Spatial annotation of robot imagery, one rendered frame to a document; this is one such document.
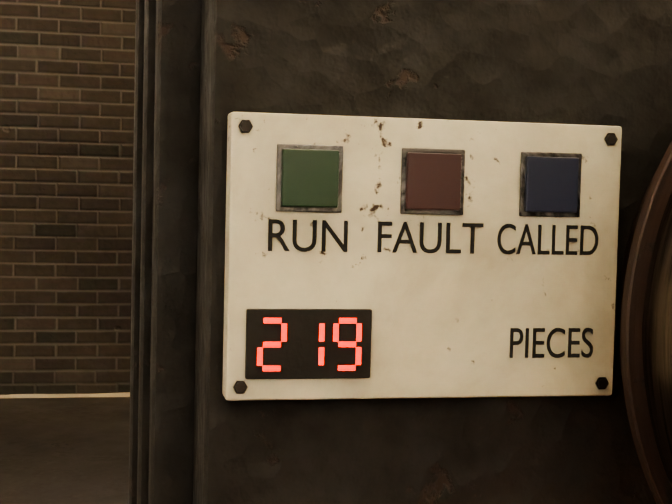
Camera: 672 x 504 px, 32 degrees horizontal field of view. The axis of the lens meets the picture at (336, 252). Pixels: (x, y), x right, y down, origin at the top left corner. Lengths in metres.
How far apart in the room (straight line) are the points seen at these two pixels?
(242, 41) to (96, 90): 5.96
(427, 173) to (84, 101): 5.99
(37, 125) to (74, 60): 0.41
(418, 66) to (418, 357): 0.19
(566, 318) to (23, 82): 6.04
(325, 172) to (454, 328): 0.13
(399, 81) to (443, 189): 0.08
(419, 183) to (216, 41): 0.16
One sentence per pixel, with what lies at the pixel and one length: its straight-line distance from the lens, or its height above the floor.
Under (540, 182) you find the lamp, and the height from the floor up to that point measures 1.20.
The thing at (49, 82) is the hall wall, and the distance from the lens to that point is 6.72.
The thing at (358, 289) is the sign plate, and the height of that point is 1.13.
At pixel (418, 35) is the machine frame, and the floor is 1.29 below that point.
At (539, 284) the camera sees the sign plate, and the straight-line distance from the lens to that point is 0.78.
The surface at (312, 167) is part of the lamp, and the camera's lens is 0.73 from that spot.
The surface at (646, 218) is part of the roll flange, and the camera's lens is 0.73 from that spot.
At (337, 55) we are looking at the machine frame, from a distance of 0.76.
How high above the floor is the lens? 1.19
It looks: 3 degrees down
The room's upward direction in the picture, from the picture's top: 1 degrees clockwise
